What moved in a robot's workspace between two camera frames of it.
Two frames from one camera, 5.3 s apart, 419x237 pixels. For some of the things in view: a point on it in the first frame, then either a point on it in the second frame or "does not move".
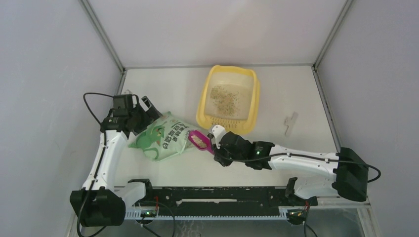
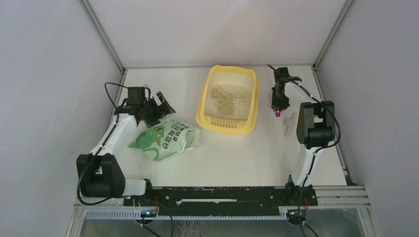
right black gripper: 223,162 → 276,104
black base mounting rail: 223,201 does not move
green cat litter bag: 164,138 does not move
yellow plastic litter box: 230,98 does not move
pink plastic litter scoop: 200,140 → 277,112
